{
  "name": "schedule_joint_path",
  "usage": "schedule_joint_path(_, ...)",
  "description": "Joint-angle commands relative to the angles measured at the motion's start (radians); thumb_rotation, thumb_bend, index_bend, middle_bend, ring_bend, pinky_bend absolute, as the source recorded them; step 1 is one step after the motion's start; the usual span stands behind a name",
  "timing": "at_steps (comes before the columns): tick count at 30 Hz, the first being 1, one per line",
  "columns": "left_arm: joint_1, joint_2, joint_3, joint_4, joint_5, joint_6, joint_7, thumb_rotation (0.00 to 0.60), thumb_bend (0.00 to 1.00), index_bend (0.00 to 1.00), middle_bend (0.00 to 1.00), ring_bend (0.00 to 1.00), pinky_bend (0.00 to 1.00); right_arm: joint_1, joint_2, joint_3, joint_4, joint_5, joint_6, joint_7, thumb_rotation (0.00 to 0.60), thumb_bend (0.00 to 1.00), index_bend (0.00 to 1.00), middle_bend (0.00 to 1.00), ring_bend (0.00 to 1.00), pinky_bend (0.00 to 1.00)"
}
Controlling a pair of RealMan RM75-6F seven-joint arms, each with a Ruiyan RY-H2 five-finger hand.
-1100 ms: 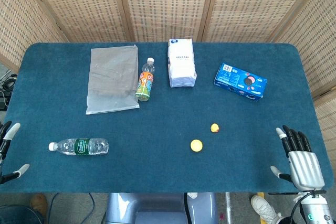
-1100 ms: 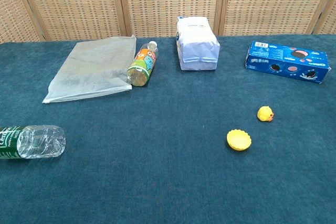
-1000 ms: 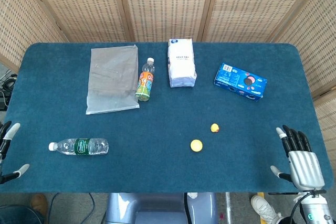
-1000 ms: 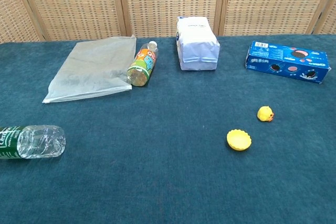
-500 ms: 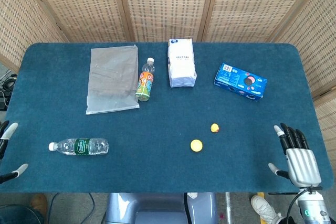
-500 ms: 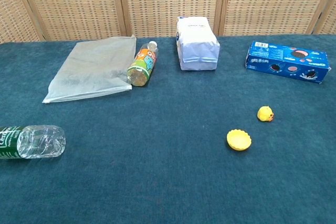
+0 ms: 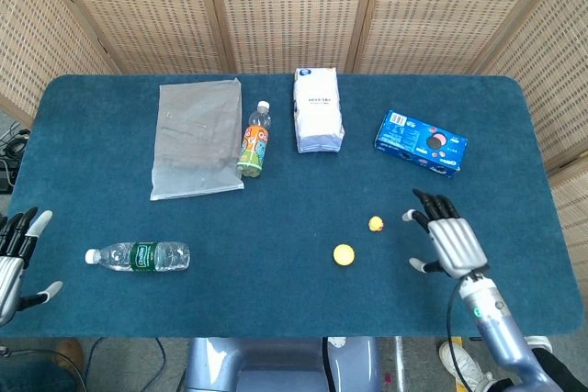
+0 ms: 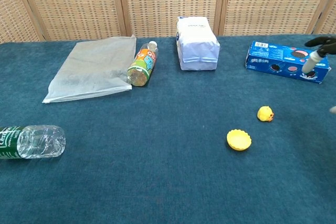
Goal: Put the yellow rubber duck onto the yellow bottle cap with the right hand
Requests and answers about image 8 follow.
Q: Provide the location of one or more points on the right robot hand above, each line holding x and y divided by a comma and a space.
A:
312, 60

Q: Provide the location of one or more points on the yellow rubber duck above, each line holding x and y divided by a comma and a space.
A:
265, 113

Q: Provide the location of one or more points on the blue cookie box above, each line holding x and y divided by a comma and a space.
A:
278, 60

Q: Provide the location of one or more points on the yellow round scalloped dish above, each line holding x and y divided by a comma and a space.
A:
239, 140

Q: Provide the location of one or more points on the white paper bag package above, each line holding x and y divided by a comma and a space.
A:
198, 48

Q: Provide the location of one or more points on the woven folding screen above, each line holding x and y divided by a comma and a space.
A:
168, 1

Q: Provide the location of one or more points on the colourful label plastic bottle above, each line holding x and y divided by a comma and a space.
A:
143, 64

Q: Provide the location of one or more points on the translucent zip plastic bag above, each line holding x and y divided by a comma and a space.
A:
92, 68

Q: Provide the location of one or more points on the green label clear water bottle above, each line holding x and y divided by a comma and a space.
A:
31, 142

